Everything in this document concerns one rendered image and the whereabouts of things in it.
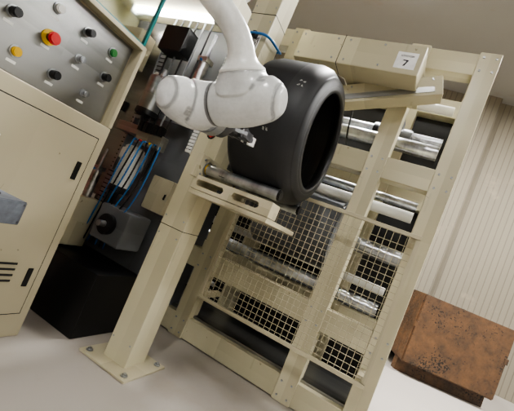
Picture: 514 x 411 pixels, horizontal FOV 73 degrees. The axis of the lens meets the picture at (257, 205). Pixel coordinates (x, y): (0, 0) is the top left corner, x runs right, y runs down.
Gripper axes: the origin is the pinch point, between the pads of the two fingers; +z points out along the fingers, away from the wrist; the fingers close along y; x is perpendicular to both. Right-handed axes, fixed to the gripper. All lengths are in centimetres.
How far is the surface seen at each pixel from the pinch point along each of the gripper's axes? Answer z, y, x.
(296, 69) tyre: 16.2, 0.3, -31.2
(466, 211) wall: 441, -102, -46
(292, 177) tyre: 20.4, -11.0, 5.9
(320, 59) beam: 62, 12, -55
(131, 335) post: 15, 30, 90
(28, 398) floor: -26, 28, 99
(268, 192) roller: 18.1, -4.9, 14.3
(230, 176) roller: 17.9, 12.5, 13.4
